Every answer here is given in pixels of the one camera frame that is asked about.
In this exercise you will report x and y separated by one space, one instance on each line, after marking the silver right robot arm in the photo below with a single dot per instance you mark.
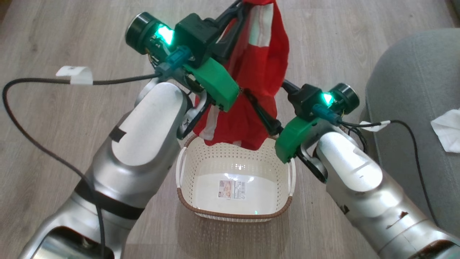
355 169

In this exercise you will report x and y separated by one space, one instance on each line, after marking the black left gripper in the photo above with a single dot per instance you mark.
197 36

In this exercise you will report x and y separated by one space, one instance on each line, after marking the red garment with white stripes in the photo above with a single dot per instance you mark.
262 64

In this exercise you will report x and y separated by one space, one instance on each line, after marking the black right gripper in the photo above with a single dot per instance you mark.
305 100

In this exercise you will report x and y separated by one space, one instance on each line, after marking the printed basket label sticker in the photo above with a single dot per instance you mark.
232 189

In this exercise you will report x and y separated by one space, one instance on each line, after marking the cream perforated laundry basket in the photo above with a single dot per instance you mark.
230 212

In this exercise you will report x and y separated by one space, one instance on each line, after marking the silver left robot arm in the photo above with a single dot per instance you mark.
143 126

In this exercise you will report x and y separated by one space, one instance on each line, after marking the grey fabric sofa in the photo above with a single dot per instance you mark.
413 79

